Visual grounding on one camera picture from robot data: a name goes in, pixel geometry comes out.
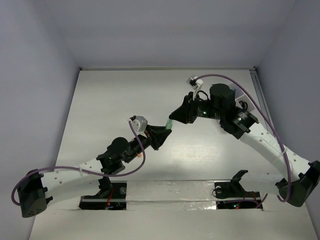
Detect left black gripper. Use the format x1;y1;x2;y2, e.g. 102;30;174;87
123;124;170;163

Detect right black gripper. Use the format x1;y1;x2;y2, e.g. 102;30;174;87
168;92;224;125

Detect green highlighter pen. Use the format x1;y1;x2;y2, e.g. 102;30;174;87
165;119;173;130

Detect black scissors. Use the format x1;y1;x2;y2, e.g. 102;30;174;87
239;100;248;110

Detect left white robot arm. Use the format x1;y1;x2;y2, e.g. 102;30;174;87
11;125;172;218

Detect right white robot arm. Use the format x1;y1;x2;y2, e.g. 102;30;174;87
169;83;320;207

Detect white four-compartment organizer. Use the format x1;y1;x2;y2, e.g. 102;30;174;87
229;83;256;112

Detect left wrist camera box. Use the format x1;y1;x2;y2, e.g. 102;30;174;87
129;115;148;133

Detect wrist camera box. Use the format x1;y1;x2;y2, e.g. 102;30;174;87
129;115;148;133
186;76;204;100

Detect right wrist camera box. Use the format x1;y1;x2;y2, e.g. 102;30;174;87
186;76;204;100

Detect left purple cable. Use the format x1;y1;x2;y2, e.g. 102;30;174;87
11;119;146;206

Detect purple cable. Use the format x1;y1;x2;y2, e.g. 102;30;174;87
11;119;146;206
189;73;293;209

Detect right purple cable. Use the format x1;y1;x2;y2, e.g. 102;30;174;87
189;73;293;209

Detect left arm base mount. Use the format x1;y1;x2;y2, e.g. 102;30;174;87
78;181;127;211

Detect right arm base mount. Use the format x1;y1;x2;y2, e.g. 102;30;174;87
211;170;263;210

